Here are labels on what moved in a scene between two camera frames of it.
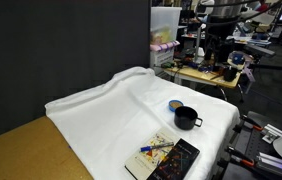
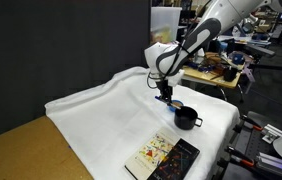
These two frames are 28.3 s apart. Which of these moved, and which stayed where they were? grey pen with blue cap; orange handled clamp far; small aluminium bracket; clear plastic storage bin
Moved: grey pen with blue cap
Stayed: orange handled clamp far; small aluminium bracket; clear plastic storage bin
